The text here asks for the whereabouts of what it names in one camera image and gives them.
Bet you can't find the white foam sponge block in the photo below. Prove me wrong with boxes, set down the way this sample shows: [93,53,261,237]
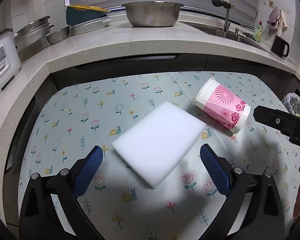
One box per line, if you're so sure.
[112,101,206,189]

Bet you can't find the pink white paper cup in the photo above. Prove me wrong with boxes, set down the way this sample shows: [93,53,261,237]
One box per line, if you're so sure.
[193,77,251,134]

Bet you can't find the pink hanging cloth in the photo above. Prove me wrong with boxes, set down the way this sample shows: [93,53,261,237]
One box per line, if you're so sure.
[275,9,288,36]

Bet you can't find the green dish soap bottle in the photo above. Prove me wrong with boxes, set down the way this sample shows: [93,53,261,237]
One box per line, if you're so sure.
[254,21,263,43]

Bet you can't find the white rice cooker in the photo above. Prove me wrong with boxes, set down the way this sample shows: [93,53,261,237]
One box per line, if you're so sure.
[0,28,21,94]

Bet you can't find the stainless steel sink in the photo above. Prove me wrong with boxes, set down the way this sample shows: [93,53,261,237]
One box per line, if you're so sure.
[182,21,274,55]

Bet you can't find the purple hanging cloth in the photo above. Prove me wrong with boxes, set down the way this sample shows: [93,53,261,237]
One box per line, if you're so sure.
[267,7,279,35]

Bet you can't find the yellow teal plastic basin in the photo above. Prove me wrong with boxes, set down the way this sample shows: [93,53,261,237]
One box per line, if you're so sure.
[66,4,109,25]

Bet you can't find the stacked steel steamer pots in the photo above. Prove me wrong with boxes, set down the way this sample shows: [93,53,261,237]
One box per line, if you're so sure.
[14,16,53,62]

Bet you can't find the trash bin with clear liner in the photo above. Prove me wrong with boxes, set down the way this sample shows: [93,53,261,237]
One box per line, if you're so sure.
[282,93,300,117]

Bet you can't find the dark steel wool scrubber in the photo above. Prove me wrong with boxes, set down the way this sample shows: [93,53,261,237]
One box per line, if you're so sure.
[242,32,254,39]

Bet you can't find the floral light blue tablecloth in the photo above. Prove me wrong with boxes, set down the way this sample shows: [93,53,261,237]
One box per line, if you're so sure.
[18,72,300,239]

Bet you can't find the black electric kettle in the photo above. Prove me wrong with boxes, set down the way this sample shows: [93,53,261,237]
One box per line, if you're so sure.
[270,35,290,58]

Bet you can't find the shallow steel tray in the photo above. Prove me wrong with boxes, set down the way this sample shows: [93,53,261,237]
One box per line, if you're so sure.
[70,16,111,36]

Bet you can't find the yellow wall socket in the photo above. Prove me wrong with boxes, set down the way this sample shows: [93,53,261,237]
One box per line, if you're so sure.
[268,0,274,8]

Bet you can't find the steel colander bowl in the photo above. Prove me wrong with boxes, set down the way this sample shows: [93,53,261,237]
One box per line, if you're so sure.
[122,1,184,28]

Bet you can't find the chrome kitchen faucet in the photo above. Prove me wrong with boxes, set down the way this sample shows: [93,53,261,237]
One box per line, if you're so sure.
[211,0,235,33]

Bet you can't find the small steel bowl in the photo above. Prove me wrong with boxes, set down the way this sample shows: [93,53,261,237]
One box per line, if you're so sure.
[45,26,70,45]

